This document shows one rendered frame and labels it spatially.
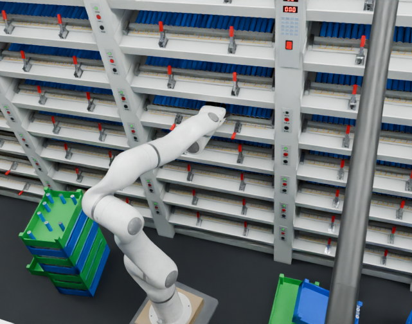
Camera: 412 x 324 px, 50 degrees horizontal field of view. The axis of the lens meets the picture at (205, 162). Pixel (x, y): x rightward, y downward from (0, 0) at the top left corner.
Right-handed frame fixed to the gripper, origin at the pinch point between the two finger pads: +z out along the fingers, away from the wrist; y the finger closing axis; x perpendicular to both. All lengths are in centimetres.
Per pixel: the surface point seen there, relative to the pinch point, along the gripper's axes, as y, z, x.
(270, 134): -23.3, -3.6, 7.8
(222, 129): -3.0, -4.5, 8.2
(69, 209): 73, -23, 57
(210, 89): 0.9, -6.9, -11.1
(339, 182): -53, -1, 28
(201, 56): 1.9, -12.3, -26.7
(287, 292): -37, -4, 102
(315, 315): -52, -16, 98
